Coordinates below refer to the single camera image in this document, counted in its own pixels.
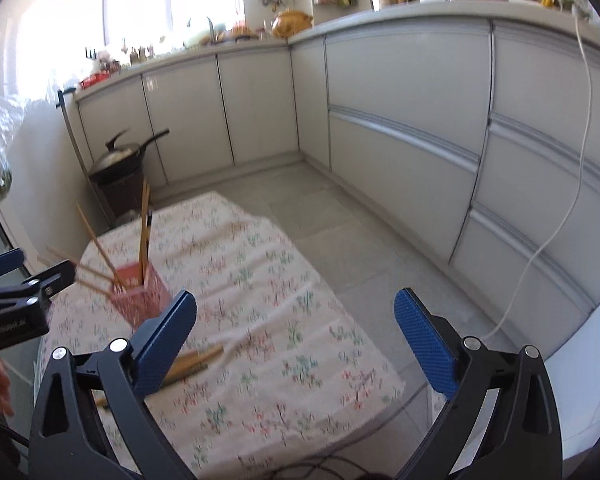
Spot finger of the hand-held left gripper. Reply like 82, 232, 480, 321
0, 248, 26, 281
0, 259, 77, 311

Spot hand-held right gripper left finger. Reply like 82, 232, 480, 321
28, 290, 198, 480

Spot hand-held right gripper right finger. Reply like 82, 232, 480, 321
393, 287, 563, 480

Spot pile of wooden chopsticks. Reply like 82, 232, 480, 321
95, 345, 226, 408

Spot tan bamboo chopstick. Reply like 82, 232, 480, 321
46, 245, 118, 286
36, 255, 116, 297
137, 179, 151, 283
75, 203, 128, 291

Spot red perforated chopstick holder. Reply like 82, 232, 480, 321
107, 261, 171, 331

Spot black chopstick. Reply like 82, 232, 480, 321
142, 209, 154, 281

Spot dark brown bin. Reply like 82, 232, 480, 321
92, 170, 148, 221

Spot floral tablecloth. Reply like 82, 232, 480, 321
37, 191, 406, 480

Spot black wok with lid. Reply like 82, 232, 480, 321
89, 128, 171, 181

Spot red plastic basket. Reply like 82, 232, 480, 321
79, 72, 112, 90

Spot white kitchen cabinets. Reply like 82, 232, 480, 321
75, 2, 600, 356

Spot brown woven basket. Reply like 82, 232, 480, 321
220, 22, 258, 43

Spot yellow clay pot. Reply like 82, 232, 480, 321
271, 8, 314, 38

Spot thin black cable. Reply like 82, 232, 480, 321
237, 452, 381, 480

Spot white cable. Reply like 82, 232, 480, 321
485, 15, 593, 343

